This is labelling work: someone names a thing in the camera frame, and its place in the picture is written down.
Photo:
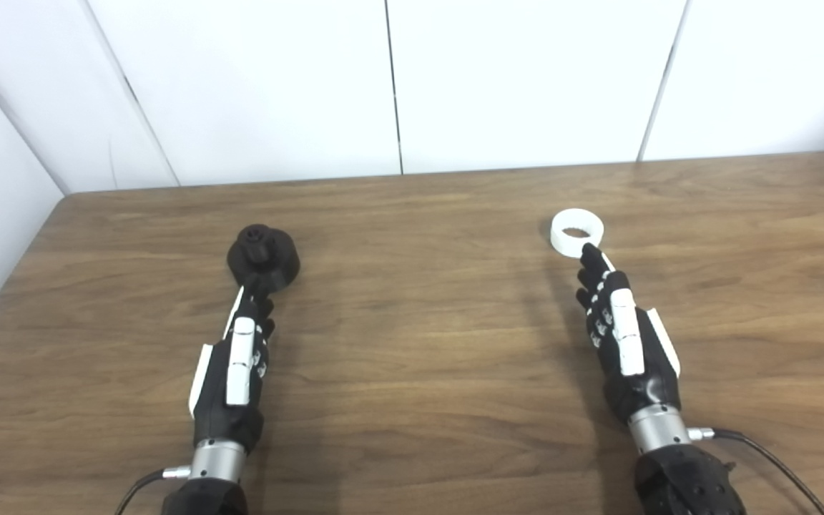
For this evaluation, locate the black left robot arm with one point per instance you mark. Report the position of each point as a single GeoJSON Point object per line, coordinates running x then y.
{"type": "Point", "coordinates": [215, 465]}

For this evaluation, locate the white and black left hand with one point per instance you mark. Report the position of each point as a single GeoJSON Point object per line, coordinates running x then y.
{"type": "Point", "coordinates": [239, 357]}

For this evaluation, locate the round black flanged part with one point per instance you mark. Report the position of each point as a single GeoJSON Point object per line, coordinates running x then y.
{"type": "Point", "coordinates": [269, 261]}

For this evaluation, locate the white and black right hand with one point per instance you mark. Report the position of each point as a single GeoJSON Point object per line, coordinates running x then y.
{"type": "Point", "coordinates": [626, 336]}

